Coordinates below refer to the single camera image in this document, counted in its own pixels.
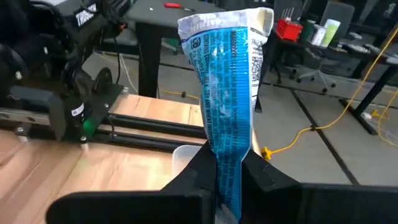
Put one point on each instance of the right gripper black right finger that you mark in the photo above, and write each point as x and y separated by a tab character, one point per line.
311	205

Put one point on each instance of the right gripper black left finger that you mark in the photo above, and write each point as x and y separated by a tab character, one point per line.
140	208

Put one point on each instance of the dark-blue-label chewy granola bar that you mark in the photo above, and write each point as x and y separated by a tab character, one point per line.
230	93

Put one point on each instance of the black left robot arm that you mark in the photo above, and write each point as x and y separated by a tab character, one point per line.
37	37

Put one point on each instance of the clear plastic bin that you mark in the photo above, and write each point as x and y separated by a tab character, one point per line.
183	158

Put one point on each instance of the black-legged desk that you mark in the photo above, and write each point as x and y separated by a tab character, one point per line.
374	93

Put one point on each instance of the white cup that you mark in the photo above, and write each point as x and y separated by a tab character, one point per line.
317	35

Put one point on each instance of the dark green bottle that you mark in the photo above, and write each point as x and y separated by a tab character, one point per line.
307	31

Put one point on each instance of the pale green cup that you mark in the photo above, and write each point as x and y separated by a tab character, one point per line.
331	31

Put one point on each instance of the red tool box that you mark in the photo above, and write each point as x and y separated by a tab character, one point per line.
289	31

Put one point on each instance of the grey office chair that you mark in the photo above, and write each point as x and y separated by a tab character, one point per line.
337	14

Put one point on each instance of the grey desk black legs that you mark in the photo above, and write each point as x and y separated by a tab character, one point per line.
161	15

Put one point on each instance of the black aluminium table frame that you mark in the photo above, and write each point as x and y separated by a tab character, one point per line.
155	126

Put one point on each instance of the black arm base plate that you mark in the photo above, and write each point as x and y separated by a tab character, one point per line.
105	102

